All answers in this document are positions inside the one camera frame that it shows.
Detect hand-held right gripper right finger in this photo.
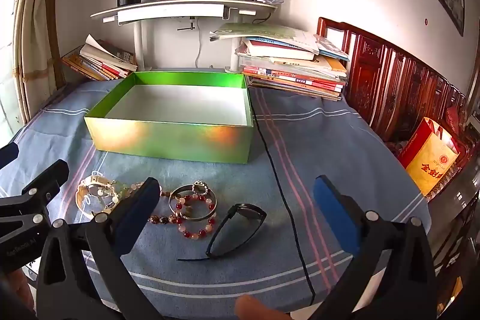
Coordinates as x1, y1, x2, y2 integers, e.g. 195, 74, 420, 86
313, 175, 439, 320

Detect black sunglasses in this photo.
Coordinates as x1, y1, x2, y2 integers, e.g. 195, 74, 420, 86
176, 203, 268, 262

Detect person's right hand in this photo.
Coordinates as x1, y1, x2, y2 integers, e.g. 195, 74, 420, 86
234, 295, 286, 320

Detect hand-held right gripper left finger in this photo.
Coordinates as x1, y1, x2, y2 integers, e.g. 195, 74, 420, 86
35, 177, 166, 320

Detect beige curtain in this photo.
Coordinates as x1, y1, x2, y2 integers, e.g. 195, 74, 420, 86
11, 0, 61, 126

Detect brown wooden bead bracelet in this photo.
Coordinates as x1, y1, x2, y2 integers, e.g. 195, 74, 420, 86
148, 190, 184, 225

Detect pink bead bracelet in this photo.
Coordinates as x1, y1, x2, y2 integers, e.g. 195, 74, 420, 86
112, 181, 145, 201

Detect dark bedside cabinet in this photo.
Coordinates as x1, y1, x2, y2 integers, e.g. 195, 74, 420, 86
427, 163, 480, 306

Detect small stack of books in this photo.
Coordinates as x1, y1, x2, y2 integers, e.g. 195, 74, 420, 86
61, 34, 139, 81

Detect yellow red paper bag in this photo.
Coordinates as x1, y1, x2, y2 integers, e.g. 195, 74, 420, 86
397, 117, 461, 197

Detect red bead bracelet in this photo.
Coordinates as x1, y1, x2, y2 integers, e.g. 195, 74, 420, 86
175, 193, 218, 240

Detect silver bangle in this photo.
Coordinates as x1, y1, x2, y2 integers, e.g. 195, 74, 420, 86
169, 184, 219, 221

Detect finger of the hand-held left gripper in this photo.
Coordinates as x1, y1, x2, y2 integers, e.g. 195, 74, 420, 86
0, 160, 70, 246
0, 143, 20, 169

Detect gold ornate bracelet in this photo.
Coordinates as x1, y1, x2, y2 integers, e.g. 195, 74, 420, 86
75, 172, 117, 219

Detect iridescent green box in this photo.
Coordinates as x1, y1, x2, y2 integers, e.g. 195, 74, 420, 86
83, 70, 256, 165

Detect black cable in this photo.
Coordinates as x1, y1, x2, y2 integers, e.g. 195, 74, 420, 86
249, 99, 317, 306

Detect large stack of books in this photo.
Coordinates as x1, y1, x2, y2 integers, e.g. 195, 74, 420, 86
209, 22, 350, 101

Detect red wooden headboard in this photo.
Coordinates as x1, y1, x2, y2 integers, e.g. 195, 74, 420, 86
317, 17, 480, 163

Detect person's left hand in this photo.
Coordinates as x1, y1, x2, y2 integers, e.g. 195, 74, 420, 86
0, 269, 36, 320

